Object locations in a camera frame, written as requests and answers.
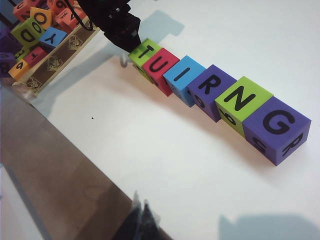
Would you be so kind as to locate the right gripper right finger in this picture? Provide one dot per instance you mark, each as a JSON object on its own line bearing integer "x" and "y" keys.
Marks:
{"x": 151, "y": 227}

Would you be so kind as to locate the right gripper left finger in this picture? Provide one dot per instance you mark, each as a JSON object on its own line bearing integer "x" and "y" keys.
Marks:
{"x": 135, "y": 227}

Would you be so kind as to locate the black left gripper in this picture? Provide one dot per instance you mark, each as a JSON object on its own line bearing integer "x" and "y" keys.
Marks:
{"x": 105, "y": 10}

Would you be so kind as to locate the green foam block with L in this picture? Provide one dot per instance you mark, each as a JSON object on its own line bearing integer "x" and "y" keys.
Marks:
{"x": 135, "y": 55}

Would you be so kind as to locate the red foam block with P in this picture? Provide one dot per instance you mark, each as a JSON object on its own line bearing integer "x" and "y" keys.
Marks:
{"x": 175, "y": 60}

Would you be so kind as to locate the blue foam block with fish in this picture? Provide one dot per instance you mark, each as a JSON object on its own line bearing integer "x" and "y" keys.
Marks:
{"x": 192, "y": 65}

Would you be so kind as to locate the purple foam block with nine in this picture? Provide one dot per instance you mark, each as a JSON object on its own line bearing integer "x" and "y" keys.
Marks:
{"x": 225, "y": 80}

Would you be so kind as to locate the purple foam block with five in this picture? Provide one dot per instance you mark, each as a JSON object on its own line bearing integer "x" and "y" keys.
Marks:
{"x": 255, "y": 122}

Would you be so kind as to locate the green foam block with nine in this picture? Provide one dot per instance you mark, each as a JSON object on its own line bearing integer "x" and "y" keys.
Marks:
{"x": 260, "y": 92}

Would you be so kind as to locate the purple foam letter block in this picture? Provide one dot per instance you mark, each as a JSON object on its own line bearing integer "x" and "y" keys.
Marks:
{"x": 41, "y": 4}
{"x": 6, "y": 45}

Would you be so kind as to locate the orange foam block with picture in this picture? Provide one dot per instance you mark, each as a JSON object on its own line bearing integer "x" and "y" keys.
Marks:
{"x": 62, "y": 21}

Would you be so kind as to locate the blue foam block with Y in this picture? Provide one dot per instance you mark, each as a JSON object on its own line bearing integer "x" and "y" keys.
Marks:
{"x": 61, "y": 36}

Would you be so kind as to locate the yellow brown patterned box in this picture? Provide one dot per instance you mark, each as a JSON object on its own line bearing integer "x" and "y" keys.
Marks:
{"x": 62, "y": 53}

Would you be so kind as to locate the orange foam block with animal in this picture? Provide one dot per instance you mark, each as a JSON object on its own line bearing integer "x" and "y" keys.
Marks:
{"x": 56, "y": 6}

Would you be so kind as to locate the yellow-orange foam block with O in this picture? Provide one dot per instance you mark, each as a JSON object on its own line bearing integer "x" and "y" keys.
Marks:
{"x": 47, "y": 15}

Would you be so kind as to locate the red foam block with T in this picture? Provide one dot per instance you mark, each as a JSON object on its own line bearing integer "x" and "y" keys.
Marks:
{"x": 41, "y": 58}

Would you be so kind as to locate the orange foam block with C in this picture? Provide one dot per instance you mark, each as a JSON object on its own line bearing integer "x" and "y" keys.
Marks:
{"x": 21, "y": 11}

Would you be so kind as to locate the green foam block with D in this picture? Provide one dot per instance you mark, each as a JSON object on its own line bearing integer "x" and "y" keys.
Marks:
{"x": 18, "y": 31}

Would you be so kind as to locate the green foam block with three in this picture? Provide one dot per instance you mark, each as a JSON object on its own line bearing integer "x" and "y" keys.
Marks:
{"x": 17, "y": 56}

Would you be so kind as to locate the yellow-orange foam block with six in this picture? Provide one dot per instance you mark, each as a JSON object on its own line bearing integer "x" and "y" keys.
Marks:
{"x": 15, "y": 72}

